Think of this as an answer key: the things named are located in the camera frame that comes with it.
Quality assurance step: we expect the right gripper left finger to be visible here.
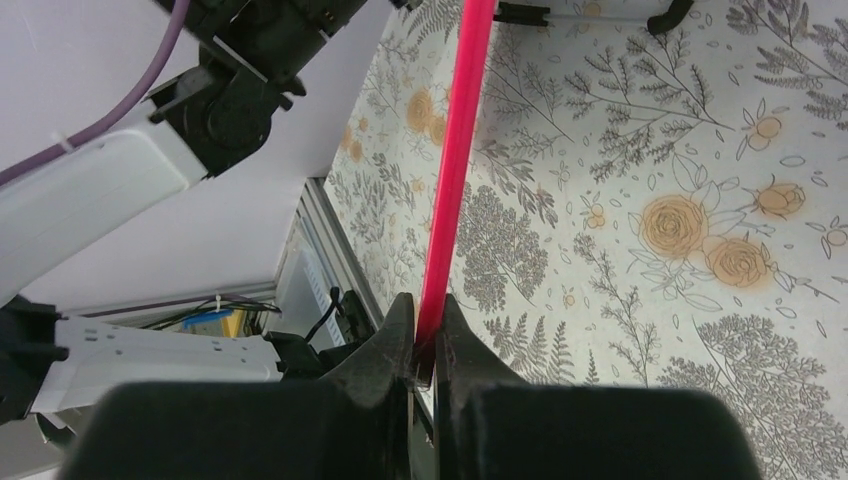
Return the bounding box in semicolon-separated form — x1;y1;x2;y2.
322;293;415;479

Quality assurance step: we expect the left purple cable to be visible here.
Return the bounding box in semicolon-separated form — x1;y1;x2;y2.
0;0;193;190

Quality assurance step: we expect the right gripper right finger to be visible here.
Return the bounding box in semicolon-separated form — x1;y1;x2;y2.
433;294;526;479

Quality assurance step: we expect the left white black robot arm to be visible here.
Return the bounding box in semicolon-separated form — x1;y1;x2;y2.
1;1;363;423

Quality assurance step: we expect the floral table mat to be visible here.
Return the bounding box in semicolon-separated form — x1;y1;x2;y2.
323;0;848;480

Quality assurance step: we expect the red framed whiteboard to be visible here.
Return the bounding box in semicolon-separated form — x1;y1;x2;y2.
414;1;693;389

